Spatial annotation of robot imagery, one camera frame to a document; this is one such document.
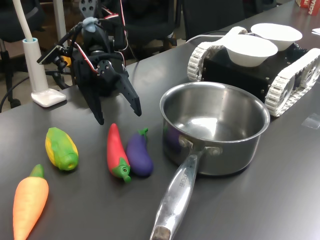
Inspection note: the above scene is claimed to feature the red toy chilli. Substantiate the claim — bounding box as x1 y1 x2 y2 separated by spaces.
106 123 132 184

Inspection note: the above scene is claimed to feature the pale grey putty lump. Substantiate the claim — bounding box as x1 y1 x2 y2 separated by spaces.
82 17 100 33

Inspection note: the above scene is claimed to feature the black and yellow clamp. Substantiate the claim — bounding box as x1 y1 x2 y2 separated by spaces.
61 54 73 68

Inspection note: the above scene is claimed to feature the white pole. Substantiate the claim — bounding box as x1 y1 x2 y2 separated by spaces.
53 0 68 50

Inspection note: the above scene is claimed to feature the yellow green toy corn cob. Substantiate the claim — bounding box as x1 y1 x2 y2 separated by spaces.
45 127 79 172

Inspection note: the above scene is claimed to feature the purple toy aubergine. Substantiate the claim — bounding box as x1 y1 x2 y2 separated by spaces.
126 127 154 178

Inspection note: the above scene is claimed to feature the tracked vehicle with white tracks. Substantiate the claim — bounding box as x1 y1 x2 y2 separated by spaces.
187 26 320 118

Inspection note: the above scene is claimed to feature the orange toy carrot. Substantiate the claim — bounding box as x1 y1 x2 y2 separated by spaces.
12 163 50 240

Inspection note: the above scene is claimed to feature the white bowl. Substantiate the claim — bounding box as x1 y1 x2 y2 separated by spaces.
250 22 303 52
222 34 279 68

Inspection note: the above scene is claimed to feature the clear tape patch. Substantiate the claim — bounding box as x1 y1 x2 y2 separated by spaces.
301 112 320 130

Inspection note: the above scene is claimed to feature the red printed box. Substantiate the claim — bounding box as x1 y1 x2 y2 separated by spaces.
295 0 320 16

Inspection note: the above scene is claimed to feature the long black gripper cable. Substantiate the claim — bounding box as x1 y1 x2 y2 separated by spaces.
55 21 85 51

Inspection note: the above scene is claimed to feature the small gripper camera board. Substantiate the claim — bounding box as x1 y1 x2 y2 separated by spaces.
36 44 73 71

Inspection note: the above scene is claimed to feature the black power plug cable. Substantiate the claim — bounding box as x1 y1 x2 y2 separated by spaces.
44 69 76 90

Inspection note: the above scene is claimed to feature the white post with flat foot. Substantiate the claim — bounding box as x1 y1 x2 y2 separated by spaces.
12 0 68 108

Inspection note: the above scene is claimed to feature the steel pan with long handle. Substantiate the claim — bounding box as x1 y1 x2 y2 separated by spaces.
149 81 271 240

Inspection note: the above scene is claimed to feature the thin white vehicle cable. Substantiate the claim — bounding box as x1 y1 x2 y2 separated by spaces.
186 30 232 46

